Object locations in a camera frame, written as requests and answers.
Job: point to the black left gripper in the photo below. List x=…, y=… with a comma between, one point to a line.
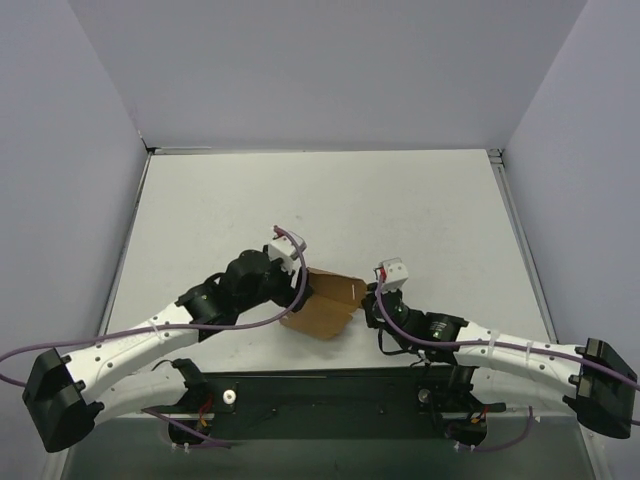
x=292, y=292

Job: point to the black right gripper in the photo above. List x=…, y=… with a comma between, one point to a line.
x=373, y=306

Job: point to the brown paper box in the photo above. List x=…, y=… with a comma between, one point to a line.
x=330, y=307

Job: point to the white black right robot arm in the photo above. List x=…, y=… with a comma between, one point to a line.
x=591, y=380

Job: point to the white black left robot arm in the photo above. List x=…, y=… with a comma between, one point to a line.
x=68, y=395

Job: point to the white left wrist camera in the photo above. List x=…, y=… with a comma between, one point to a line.
x=282, y=248

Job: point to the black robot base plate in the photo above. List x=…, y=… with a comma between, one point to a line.
x=398, y=403

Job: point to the aluminium table edge rail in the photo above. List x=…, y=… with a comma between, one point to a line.
x=497, y=164

